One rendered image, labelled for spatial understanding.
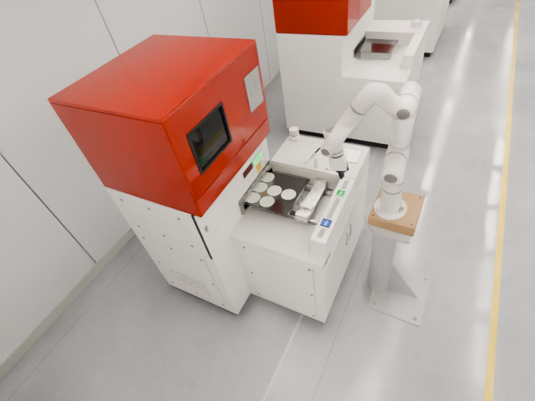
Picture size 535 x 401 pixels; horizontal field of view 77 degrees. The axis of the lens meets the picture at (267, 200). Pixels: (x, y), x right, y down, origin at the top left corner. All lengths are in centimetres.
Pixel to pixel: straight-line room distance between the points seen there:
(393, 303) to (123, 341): 211
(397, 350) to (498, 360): 62
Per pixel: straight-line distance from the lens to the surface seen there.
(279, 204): 221
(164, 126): 147
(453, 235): 334
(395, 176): 183
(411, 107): 160
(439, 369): 272
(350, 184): 223
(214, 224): 201
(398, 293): 288
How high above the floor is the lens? 249
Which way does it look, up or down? 45 degrees down
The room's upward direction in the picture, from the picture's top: 11 degrees counter-clockwise
